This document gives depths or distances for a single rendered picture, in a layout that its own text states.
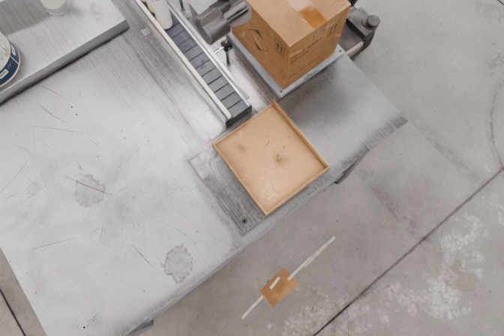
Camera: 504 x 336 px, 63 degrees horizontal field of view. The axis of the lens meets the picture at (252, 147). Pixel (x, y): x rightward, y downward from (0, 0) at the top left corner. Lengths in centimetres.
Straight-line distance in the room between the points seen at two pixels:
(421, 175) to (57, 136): 178
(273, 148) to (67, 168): 69
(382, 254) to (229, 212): 111
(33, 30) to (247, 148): 89
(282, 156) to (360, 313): 107
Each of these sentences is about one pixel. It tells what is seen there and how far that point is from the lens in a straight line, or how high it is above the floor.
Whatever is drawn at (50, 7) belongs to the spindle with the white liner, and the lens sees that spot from 169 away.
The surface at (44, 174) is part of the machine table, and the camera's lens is 151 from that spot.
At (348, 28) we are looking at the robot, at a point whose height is 24.
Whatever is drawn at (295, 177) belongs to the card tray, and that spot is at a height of 83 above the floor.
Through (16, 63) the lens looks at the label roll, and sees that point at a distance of 165.
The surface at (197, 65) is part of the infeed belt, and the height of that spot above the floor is 88.
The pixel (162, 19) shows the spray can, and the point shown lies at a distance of 151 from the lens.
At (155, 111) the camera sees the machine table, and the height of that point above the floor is 83.
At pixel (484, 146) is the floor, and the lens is 259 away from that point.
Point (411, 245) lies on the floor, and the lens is 229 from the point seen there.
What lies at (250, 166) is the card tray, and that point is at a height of 83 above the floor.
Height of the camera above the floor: 213
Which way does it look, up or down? 71 degrees down
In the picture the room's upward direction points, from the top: straight up
